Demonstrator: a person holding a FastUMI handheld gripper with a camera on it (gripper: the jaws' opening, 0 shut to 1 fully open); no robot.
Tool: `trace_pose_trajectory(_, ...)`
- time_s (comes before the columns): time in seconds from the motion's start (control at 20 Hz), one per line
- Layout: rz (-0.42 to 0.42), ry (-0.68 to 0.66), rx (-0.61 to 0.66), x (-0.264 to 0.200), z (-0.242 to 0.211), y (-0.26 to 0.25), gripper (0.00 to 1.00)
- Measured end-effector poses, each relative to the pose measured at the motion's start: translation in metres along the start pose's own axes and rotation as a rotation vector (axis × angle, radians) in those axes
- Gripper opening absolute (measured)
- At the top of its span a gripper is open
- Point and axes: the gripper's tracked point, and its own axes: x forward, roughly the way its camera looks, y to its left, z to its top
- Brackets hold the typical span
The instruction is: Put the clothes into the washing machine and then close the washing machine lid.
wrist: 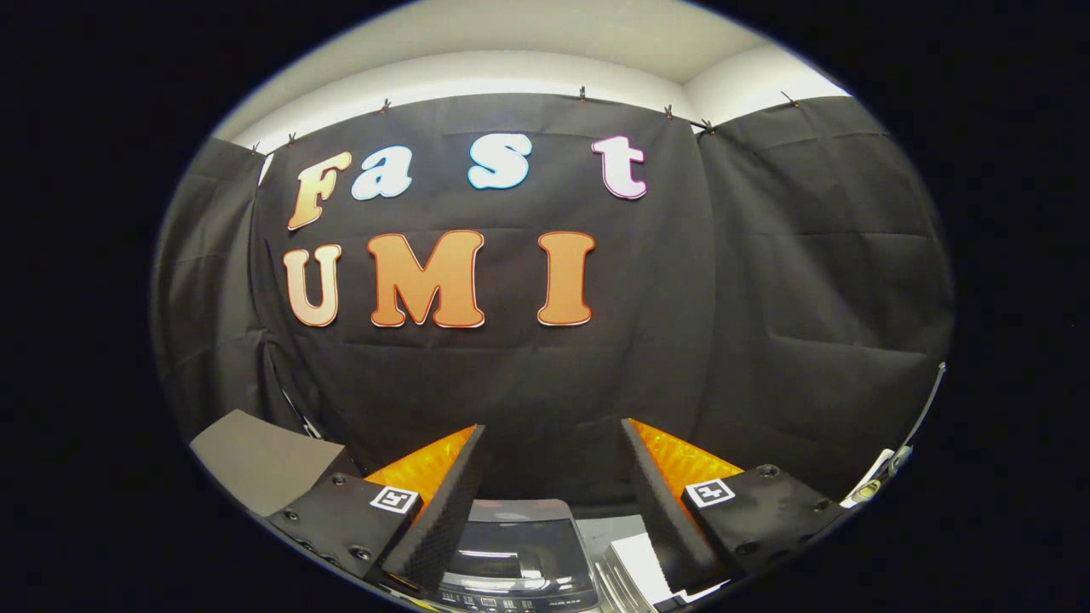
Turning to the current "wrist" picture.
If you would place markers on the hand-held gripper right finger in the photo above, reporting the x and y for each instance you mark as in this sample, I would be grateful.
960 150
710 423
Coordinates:
660 511

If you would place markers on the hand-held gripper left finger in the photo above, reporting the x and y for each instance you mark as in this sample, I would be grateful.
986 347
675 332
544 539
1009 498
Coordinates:
443 519

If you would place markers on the grey top-load washing machine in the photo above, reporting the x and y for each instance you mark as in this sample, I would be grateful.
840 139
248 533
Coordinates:
511 603

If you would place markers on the black backdrop cloth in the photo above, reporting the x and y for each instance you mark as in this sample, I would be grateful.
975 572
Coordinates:
647 358

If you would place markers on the small yellow object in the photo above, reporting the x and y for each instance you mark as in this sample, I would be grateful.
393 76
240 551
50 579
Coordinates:
865 489

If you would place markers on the small round container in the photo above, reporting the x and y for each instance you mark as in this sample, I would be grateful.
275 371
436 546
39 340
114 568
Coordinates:
898 458

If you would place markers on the row of small backdrop clips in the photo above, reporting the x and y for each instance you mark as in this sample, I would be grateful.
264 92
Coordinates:
385 105

